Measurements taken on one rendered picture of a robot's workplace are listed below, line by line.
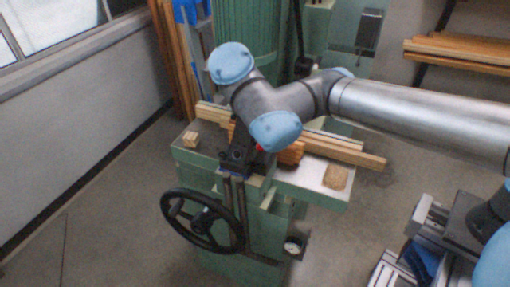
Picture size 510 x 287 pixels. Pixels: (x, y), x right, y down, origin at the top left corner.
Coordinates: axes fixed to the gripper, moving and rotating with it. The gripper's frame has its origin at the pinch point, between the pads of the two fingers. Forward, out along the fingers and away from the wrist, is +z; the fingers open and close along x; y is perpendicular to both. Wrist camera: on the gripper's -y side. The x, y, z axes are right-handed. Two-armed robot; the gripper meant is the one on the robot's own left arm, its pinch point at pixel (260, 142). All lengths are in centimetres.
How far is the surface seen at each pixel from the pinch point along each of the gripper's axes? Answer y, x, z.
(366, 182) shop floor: 34, -42, 139
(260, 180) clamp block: -9.3, -2.5, 3.9
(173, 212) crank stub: -25.1, 15.1, -1.6
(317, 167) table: 2.2, -15.2, 17.4
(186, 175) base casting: -12.8, 29.1, 24.4
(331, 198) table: -6.3, -21.8, 13.2
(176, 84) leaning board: 62, 117, 115
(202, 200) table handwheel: -19.7, 9.3, -0.7
